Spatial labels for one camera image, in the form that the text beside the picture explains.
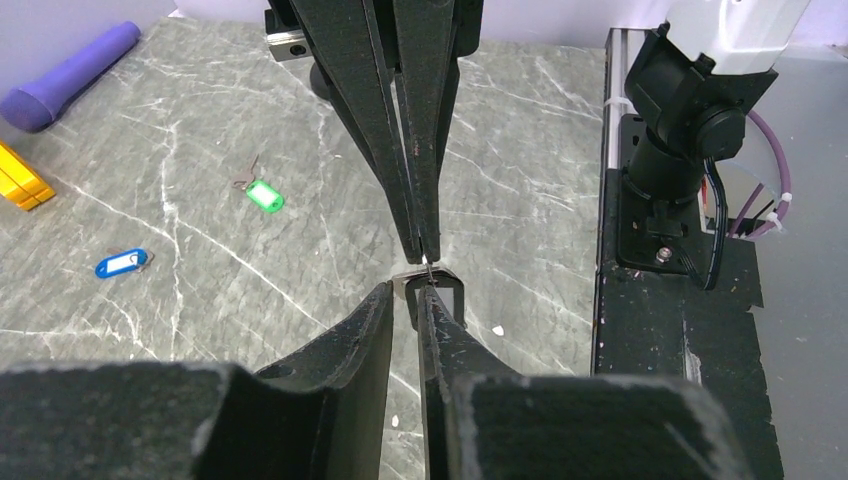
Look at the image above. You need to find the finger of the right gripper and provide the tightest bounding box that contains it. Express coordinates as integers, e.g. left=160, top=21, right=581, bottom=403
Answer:
left=393, top=1, right=483, bottom=262
left=292, top=0, right=422, bottom=263

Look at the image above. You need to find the purple cylinder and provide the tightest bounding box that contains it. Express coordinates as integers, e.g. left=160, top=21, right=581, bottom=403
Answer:
left=1, top=21, right=141, bottom=133

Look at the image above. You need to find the blue key tag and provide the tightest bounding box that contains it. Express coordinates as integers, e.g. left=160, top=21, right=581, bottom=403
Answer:
left=94, top=248, right=155, bottom=279

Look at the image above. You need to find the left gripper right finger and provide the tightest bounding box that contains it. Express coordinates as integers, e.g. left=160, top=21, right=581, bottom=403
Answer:
left=417, top=285, right=753, bottom=479

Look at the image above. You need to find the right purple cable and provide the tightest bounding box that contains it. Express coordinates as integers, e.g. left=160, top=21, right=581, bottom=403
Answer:
left=727, top=109, right=794, bottom=241

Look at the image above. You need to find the green key tag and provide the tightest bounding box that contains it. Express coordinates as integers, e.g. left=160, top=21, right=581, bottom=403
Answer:
left=231, top=154, right=285, bottom=213

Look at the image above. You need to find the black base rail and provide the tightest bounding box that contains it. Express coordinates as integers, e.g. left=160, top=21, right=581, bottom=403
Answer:
left=591, top=27, right=786, bottom=480

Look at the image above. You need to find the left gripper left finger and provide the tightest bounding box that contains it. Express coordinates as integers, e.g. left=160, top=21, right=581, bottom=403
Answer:
left=1, top=283, right=393, bottom=479

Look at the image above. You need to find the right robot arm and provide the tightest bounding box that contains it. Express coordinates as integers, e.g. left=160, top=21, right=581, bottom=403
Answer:
left=266, top=1, right=807, bottom=291

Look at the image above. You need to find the yellow block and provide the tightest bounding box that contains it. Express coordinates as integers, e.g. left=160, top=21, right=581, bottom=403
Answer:
left=1, top=143, right=55, bottom=211

